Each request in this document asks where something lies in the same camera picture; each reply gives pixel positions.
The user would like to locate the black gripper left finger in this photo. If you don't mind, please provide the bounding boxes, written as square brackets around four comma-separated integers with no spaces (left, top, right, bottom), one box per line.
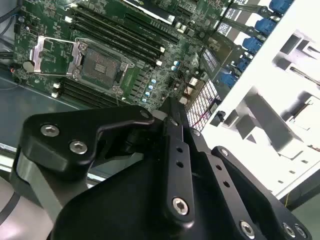
[11,97,196,224]

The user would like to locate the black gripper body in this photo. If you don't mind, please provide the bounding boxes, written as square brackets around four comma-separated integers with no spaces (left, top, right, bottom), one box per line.
[49,153,241,240]

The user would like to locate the metal locking lever wire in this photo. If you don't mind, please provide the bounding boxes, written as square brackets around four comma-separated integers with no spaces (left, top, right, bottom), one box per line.
[74,37,136,68]

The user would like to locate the metal socket cover frame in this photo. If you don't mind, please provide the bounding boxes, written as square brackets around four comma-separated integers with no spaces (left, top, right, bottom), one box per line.
[28,35,84,76]

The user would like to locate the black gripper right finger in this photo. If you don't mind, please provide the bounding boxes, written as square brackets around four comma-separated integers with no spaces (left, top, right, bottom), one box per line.
[180,102,313,240]

